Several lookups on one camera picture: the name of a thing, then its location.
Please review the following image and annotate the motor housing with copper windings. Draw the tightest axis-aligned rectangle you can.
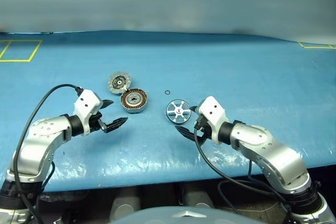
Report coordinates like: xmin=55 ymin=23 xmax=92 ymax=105
xmin=120 ymin=87 xmax=150 ymax=114

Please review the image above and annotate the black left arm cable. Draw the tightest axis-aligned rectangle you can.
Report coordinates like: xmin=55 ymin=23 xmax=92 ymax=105
xmin=13 ymin=84 xmax=84 ymax=224

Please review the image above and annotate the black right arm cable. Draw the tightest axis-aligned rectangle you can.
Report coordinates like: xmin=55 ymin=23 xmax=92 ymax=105
xmin=193 ymin=121 xmax=292 ymax=224

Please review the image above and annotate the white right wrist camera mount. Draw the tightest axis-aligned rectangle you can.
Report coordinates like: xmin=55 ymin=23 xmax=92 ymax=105
xmin=196 ymin=95 xmax=228 ymax=145

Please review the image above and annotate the blue table cover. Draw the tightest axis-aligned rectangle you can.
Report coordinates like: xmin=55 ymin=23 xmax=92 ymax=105
xmin=0 ymin=29 xmax=336 ymax=192

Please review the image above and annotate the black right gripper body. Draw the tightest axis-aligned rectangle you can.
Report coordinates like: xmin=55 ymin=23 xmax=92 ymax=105
xmin=193 ymin=113 xmax=214 ymax=145

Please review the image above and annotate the grey robot torso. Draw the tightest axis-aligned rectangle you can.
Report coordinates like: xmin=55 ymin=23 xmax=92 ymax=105
xmin=109 ymin=206 xmax=226 ymax=224

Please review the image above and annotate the grey rounded shape under table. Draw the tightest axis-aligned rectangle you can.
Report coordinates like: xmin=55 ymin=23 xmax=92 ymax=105
xmin=182 ymin=184 xmax=215 ymax=209
xmin=110 ymin=189 xmax=142 ymax=221

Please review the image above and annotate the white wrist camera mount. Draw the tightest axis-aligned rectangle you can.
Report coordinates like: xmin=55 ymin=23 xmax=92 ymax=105
xmin=196 ymin=95 xmax=228 ymax=145
xmin=73 ymin=89 xmax=103 ymax=136

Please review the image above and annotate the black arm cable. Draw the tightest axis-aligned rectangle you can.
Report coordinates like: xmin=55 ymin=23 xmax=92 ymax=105
xmin=13 ymin=84 xmax=84 ymax=224
xmin=193 ymin=121 xmax=292 ymax=224

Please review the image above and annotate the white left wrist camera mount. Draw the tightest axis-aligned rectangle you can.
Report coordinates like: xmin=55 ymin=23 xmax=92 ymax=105
xmin=73 ymin=89 xmax=103 ymax=136

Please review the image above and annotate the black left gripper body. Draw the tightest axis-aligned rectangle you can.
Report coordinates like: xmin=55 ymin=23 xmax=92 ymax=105
xmin=88 ymin=111 xmax=108 ymax=133

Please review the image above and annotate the silver spoked rotor cap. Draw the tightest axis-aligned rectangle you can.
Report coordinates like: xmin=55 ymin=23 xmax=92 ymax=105
xmin=166 ymin=99 xmax=192 ymax=124

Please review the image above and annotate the silver motor rotor disc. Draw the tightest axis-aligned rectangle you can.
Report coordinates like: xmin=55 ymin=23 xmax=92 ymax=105
xmin=108 ymin=71 xmax=131 ymax=95

